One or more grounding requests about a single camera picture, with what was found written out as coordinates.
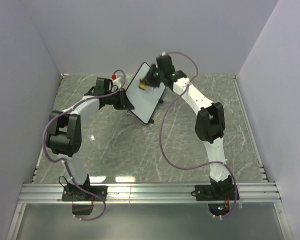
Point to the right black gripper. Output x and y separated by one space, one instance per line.
148 78

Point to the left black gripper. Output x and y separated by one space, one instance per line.
124 104

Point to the yellow bone-shaped eraser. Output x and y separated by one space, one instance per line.
142 86

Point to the small white whiteboard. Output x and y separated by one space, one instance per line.
144 101

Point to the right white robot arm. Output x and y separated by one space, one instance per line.
210 117

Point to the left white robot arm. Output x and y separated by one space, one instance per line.
62 136

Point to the wire whiteboard stand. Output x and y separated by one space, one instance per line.
155 112

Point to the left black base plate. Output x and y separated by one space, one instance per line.
73 194

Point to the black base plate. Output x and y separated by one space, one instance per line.
213 193
73 194

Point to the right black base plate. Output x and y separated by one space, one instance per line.
213 193

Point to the aluminium mounting rail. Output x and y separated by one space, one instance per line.
149 193

